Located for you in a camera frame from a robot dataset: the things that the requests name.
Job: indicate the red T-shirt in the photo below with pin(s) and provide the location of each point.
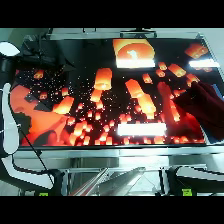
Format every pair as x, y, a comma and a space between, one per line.
206, 106

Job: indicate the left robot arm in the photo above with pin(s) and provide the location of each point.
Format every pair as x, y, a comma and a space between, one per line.
10, 133

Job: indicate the silver frame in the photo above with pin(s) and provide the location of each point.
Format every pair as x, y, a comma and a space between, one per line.
100, 163

